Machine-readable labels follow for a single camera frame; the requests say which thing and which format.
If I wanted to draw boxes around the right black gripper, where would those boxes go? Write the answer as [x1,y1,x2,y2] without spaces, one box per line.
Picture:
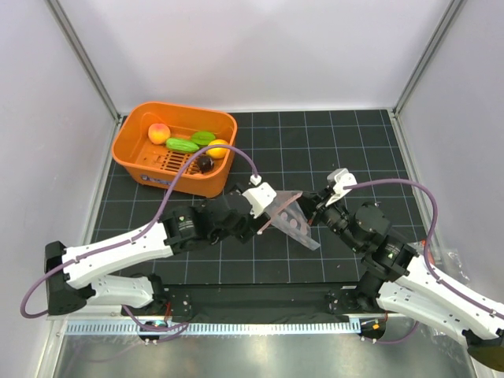
[292,184,363,252]

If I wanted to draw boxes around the pink dotted zip bag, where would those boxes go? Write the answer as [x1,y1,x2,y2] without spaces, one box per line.
[257,191,321,250]

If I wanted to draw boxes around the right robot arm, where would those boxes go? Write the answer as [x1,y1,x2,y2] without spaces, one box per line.
[298,189,503,372]

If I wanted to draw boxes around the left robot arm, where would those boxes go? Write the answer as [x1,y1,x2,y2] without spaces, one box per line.
[45,183,276,316]

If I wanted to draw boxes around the spare clear zip bags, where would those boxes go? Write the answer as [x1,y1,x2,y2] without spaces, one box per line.
[405,239,486,304]

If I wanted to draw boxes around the dark purple toy fruit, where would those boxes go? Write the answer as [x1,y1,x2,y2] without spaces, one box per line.
[196,154,214,174]

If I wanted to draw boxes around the yellow orange toy fruit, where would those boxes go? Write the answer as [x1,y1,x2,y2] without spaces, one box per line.
[206,139,228,160]

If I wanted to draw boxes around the small green toy vegetable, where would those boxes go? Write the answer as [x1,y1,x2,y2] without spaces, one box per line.
[190,131,217,146]

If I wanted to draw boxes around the long green toy vegetable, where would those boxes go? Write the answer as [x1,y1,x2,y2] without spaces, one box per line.
[165,137,200,154]

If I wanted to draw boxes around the orange plastic basket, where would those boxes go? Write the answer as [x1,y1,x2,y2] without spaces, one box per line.
[112,102,238,198]

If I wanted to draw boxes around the black base bar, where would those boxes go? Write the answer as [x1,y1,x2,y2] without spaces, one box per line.
[131,282,385,324]

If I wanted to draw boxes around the peach toy fruit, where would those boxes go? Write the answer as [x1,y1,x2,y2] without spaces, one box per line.
[147,123,171,145]

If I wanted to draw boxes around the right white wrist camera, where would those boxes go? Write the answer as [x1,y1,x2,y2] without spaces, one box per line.
[325,168,357,207]

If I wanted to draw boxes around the white slotted cable duct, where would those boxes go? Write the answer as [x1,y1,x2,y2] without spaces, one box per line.
[65,318,361,337]

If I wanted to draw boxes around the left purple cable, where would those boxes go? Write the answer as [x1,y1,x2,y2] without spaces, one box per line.
[20,145,263,361]

